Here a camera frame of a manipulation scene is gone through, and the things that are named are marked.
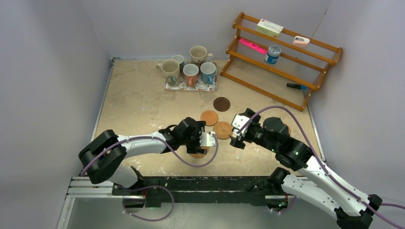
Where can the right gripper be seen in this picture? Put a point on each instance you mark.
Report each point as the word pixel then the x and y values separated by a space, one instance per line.
pixel 239 144

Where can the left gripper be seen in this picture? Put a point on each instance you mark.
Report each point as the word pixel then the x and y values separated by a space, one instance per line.
pixel 192 148

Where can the woven rattan coaster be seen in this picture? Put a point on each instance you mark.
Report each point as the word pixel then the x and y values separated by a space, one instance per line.
pixel 223 130
pixel 200 155

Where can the light wooden coaster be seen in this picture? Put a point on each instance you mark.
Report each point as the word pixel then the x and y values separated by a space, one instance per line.
pixel 210 117

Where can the dark wooden coaster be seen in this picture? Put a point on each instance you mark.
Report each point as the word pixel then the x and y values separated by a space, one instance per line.
pixel 221 104

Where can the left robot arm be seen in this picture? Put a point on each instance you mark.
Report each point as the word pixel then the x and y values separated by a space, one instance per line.
pixel 102 158

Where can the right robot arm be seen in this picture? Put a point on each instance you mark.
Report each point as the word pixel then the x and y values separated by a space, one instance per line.
pixel 303 174

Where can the blue mug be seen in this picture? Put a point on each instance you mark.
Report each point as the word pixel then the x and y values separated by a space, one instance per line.
pixel 208 72

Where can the pink mug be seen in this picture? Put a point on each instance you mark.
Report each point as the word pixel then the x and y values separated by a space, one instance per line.
pixel 191 72

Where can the beige mug with pattern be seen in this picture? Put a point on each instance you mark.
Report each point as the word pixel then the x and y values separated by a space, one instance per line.
pixel 171 72

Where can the black blue marker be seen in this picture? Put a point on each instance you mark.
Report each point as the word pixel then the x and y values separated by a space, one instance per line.
pixel 296 86

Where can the small grey mug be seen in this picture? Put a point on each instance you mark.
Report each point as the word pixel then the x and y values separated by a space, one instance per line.
pixel 180 60

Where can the tall beige mug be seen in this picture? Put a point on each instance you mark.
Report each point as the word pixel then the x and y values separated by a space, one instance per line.
pixel 199 55

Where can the blue white jar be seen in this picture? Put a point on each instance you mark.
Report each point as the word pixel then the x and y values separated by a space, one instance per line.
pixel 272 54

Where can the pink highlighter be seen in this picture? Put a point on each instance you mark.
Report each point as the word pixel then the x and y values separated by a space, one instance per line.
pixel 252 46

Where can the white green box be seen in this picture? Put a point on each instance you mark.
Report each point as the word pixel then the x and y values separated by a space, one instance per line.
pixel 268 28

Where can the pink white tape dispenser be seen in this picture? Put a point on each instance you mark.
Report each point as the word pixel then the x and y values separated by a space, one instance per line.
pixel 301 42

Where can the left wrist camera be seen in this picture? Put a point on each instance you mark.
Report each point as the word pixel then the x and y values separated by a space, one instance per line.
pixel 207 139

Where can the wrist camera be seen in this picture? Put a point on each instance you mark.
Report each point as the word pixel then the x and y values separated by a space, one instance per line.
pixel 240 125
pixel 207 139

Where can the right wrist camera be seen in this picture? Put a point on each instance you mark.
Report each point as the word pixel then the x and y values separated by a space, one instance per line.
pixel 240 125

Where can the black aluminium base frame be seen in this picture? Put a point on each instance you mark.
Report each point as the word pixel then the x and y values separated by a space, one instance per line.
pixel 194 203

